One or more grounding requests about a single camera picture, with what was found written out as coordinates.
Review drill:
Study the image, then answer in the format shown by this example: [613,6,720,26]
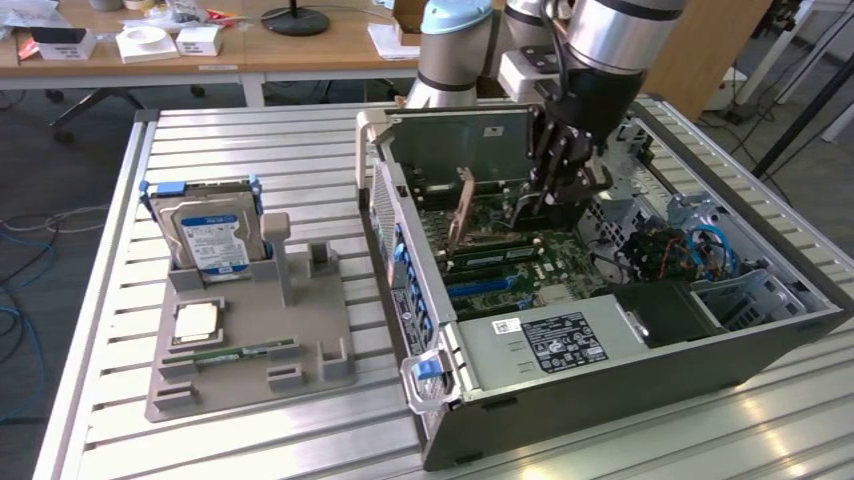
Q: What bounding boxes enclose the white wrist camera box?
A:
[499,46,567,101]

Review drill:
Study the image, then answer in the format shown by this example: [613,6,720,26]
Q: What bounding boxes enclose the blue case latch tab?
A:
[412,359,445,384]

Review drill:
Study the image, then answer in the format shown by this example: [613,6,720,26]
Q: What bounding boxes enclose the blue floor cables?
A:
[0,214,48,426]

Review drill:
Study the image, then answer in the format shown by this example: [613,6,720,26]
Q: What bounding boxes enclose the black stand leg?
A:
[750,64,854,179]

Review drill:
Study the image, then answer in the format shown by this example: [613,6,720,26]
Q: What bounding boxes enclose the clear plastic bag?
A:
[0,0,61,29]

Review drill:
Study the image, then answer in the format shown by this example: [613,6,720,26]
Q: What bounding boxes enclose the blue expansion slot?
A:
[447,277,512,301]

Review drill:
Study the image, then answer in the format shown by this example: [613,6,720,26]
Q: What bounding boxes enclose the green motherboard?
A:
[399,164,601,321]

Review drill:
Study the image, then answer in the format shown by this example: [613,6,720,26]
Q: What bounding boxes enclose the blue wire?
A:
[690,224,739,279]

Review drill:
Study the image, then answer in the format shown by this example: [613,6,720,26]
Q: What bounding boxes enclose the wooden desk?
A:
[0,0,608,109]

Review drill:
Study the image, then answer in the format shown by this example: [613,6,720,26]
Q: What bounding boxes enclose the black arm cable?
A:
[537,0,576,104]

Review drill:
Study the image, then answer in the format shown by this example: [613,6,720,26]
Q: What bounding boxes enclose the wooden cabinet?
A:
[639,0,775,121]

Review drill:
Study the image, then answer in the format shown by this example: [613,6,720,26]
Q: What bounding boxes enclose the green RAM stick on holder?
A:
[162,338,299,364]

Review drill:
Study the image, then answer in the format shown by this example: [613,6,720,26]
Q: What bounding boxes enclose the hard disk blue caddy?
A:
[137,175,263,286]

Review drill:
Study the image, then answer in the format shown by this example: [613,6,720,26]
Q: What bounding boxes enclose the grey power supply unit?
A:
[456,294,652,391]

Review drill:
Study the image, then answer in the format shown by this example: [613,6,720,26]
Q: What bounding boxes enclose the black chair base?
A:
[45,87,145,144]

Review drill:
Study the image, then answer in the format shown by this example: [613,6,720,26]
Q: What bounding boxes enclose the white labelled box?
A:
[174,24,224,57]

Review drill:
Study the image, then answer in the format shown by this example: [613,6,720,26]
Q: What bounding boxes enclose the white box black lid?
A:
[29,27,98,61]

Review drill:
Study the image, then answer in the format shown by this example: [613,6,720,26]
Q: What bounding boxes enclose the grey parts rack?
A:
[144,210,359,424]

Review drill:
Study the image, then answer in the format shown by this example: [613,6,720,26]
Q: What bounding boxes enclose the green RAM stick in slot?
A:
[449,243,541,270]

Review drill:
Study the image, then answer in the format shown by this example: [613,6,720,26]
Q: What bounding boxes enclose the red wire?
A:
[656,234,688,279]

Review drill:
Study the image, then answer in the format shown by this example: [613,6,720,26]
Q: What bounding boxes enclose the slanted metal disk bay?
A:
[690,269,812,334]

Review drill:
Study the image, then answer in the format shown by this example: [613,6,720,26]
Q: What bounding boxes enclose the blue slot clip strip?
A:
[389,224,435,351]

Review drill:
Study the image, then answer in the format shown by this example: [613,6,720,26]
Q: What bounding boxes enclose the perforated metal disk bay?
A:
[579,147,668,246]

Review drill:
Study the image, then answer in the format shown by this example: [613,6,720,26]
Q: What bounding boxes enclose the brown cardboard box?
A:
[391,0,428,35]

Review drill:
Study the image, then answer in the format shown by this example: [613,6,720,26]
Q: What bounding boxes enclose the black graphics card metal bracket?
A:
[447,167,592,251]

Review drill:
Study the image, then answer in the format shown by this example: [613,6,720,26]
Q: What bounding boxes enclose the silver CPU chip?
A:
[169,302,221,346]

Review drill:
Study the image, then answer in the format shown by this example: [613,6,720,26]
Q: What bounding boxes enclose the dark grey open PC case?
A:
[355,94,854,474]

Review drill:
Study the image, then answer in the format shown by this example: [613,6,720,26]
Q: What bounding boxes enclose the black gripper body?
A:
[543,67,647,151]

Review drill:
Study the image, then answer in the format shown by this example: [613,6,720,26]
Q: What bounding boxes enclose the CPU socket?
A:
[465,214,519,247]

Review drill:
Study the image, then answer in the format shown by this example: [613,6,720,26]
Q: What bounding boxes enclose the white box with round tape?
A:
[113,27,181,65]

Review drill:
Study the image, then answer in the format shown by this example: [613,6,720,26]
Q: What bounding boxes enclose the white paper stack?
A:
[365,22,423,61]

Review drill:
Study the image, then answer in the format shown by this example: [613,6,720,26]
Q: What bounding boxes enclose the black lamp base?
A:
[259,0,332,37]

